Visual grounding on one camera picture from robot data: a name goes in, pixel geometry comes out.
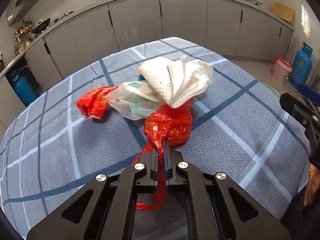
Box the red plastic bag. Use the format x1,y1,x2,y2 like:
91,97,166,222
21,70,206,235
133,98,193,211

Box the red snack wrapper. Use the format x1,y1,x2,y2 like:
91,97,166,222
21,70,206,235
76,86,118,120

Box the white green printed plastic bag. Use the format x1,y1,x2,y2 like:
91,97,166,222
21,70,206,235
107,81,165,120

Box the white paper towel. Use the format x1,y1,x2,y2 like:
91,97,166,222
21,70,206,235
138,56,213,108

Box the grey kitchen cabinets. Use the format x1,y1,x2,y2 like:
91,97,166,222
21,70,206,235
0,0,295,131

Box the person's right hand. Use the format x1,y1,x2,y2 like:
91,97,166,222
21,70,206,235
304,164,320,206

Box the blue gas cylinder on floor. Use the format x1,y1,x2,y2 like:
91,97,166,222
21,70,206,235
289,42,313,89

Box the pink bucket red lid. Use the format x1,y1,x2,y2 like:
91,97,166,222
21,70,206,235
272,56,292,84

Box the blue plaid tablecloth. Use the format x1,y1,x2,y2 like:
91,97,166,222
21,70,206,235
1,37,309,237

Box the small wooden board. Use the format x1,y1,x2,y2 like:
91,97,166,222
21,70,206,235
271,2,295,23

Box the green plastic tray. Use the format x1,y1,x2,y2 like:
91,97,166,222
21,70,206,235
250,0,263,7

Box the blue gas cylinder in cabinet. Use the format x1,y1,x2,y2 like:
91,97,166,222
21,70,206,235
10,70,38,107

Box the spice rack with bottles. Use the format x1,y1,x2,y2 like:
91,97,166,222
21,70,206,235
14,16,34,56

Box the black wok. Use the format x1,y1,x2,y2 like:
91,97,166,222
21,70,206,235
31,18,50,35

